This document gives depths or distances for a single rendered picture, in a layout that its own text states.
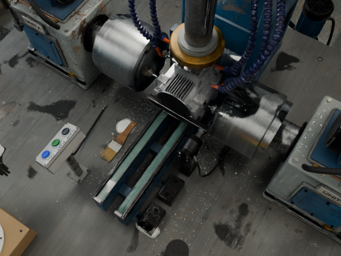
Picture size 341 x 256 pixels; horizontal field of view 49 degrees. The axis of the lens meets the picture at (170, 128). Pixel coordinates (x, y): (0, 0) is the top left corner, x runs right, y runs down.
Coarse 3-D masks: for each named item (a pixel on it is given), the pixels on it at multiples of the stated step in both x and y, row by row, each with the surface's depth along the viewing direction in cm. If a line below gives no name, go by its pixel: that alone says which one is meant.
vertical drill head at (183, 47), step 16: (192, 0) 100; (208, 0) 99; (192, 16) 106; (208, 16) 105; (176, 32) 123; (192, 32) 111; (208, 32) 112; (176, 48) 120; (192, 48) 117; (208, 48) 117; (192, 64) 118; (208, 64) 118
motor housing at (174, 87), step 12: (168, 72) 137; (168, 84) 130; (180, 84) 129; (192, 84) 132; (204, 84) 134; (168, 96) 144; (180, 96) 129; (192, 96) 131; (180, 108) 145; (180, 120) 144
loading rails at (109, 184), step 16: (144, 128) 142; (160, 128) 147; (192, 128) 149; (144, 144) 141; (160, 144) 149; (176, 144) 139; (128, 160) 138; (160, 160) 138; (112, 176) 135; (128, 176) 143; (144, 176) 135; (160, 176) 144; (96, 192) 132; (112, 192) 136; (128, 192) 140; (144, 192) 133; (128, 208) 129; (128, 224) 138
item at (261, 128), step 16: (256, 80) 128; (224, 96) 123; (240, 96) 121; (256, 96) 121; (272, 96) 122; (224, 112) 122; (240, 112) 120; (256, 112) 119; (272, 112) 118; (224, 128) 124; (240, 128) 121; (256, 128) 119; (272, 128) 118; (288, 128) 124; (240, 144) 124; (256, 144) 120; (272, 144) 126; (288, 144) 123
